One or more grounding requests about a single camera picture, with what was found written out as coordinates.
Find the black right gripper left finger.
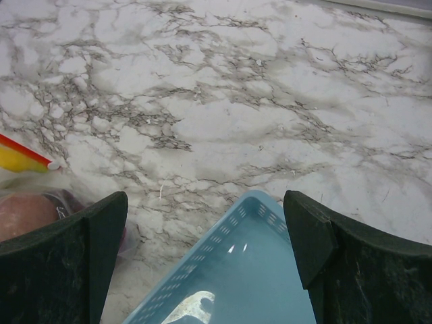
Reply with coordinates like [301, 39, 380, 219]
[1, 192, 128, 323]

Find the light blue plastic basket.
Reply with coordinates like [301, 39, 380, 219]
[126, 190, 315, 323]

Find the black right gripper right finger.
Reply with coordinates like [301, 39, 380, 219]
[283, 190, 431, 323]

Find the red brown round fruit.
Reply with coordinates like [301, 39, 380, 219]
[1, 192, 59, 242]

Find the yellow banana bunch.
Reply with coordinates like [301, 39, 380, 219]
[1, 146, 48, 173]

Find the clear orange zip bag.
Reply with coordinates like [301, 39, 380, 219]
[0, 182, 139, 259]
[1, 134, 61, 189]

